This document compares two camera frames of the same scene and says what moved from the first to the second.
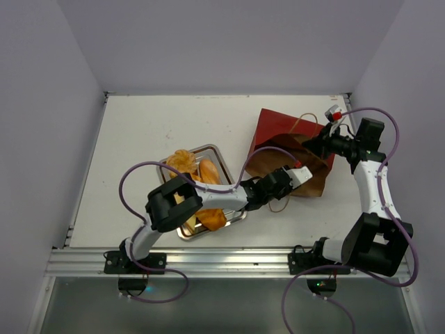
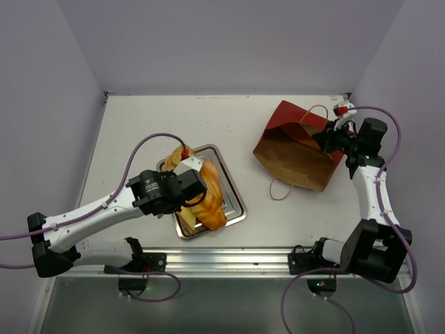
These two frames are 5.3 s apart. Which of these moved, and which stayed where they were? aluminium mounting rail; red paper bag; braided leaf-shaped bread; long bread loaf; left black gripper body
Moved: left black gripper body; red paper bag
Stayed: long bread loaf; aluminium mounting rail; braided leaf-shaped bread
